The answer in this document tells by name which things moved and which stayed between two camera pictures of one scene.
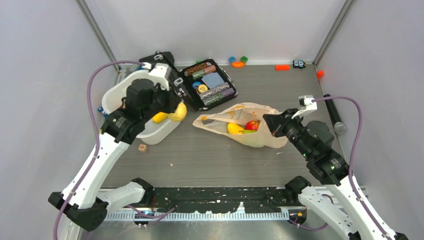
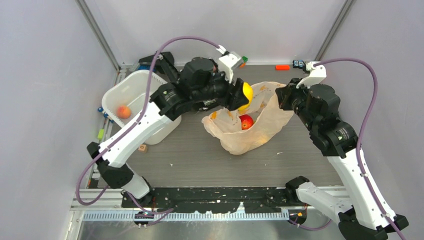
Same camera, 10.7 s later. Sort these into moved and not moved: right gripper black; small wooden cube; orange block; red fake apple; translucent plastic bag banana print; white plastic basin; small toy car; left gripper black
Moved: translucent plastic bag banana print; right gripper black; red fake apple; left gripper black
Not moved: orange block; white plastic basin; small toy car; small wooden cube
